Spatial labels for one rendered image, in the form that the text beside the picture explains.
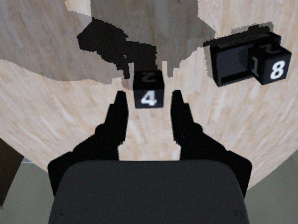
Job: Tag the black calendar cube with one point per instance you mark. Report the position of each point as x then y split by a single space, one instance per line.
268 63
148 89

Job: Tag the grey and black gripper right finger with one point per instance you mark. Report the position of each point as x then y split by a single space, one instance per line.
189 135

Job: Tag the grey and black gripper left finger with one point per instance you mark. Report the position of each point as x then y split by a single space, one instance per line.
99 146

